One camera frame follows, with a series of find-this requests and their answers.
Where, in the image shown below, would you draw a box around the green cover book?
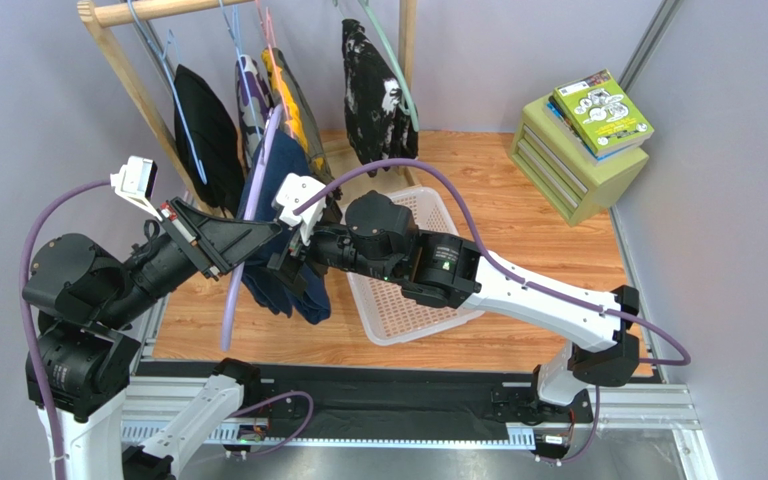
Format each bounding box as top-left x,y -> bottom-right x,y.
550,69 -> 655,159

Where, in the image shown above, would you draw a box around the pink hanger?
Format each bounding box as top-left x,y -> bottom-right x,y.
255,0 -> 299,140

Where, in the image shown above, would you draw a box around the mint green hanger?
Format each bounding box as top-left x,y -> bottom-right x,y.
340,1 -> 420,133

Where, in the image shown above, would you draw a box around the lilac plastic hanger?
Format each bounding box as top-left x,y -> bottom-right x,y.
220,108 -> 283,352

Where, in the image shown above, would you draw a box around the white perforated plastic basket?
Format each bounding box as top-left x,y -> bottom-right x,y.
347,187 -> 483,346

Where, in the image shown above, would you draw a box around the light blue hanger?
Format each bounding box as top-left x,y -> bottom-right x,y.
125,0 -> 209,186

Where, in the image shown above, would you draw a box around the blue wire hanger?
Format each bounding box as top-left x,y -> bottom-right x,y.
218,0 -> 252,117

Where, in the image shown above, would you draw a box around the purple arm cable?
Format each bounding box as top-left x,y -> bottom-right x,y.
19,179 -> 316,480
292,158 -> 693,464

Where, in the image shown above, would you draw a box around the wooden clothes rack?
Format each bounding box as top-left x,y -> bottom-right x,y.
77,0 -> 423,221

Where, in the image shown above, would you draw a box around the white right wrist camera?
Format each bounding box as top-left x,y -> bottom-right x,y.
272,173 -> 326,246

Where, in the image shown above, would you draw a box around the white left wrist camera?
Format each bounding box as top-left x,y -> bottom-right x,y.
109,156 -> 162,220

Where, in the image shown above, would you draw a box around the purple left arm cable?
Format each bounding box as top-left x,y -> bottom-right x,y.
19,179 -> 316,480

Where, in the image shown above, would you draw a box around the blue book under stack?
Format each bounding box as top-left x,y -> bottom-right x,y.
544,97 -> 643,165

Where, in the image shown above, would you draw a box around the black white splattered trousers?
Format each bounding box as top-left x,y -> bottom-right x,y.
342,19 -> 419,164

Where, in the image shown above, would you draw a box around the green drawer cabinet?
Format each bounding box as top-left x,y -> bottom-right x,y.
508,95 -> 649,226

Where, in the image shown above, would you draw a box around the purple grey patterned trousers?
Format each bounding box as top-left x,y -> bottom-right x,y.
238,54 -> 274,170

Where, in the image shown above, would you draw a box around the aluminium corner post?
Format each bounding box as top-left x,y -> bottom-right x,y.
619,0 -> 684,90

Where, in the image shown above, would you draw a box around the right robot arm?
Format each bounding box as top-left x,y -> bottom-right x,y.
273,191 -> 640,406

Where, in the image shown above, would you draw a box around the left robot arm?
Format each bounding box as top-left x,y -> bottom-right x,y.
22,199 -> 280,479

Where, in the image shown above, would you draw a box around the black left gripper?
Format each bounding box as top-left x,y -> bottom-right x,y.
98,193 -> 283,327

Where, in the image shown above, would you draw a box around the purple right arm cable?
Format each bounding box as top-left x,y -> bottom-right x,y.
292,158 -> 693,464

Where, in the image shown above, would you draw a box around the dark blue denim trousers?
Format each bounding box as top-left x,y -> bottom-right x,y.
237,129 -> 333,326

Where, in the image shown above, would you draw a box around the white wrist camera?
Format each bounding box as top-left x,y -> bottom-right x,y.
109,156 -> 162,220
272,173 -> 326,246

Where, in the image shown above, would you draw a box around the grey yellow camouflage trousers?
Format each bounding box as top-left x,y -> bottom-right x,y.
261,48 -> 334,184

